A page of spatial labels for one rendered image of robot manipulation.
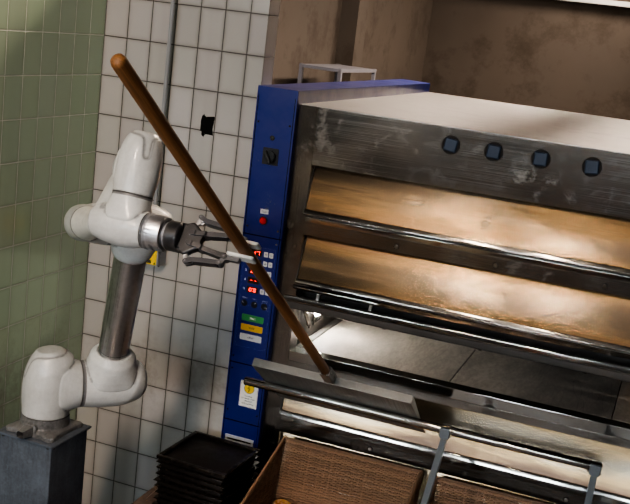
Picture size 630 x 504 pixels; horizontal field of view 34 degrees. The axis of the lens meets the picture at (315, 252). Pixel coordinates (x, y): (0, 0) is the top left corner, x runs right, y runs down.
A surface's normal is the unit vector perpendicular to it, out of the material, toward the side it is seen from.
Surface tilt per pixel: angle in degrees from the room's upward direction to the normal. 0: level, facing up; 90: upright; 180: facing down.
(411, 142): 90
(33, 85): 90
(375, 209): 70
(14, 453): 90
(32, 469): 90
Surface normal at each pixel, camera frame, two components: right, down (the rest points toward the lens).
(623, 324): -0.29, -0.18
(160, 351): -0.35, 0.16
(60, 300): 0.93, 0.18
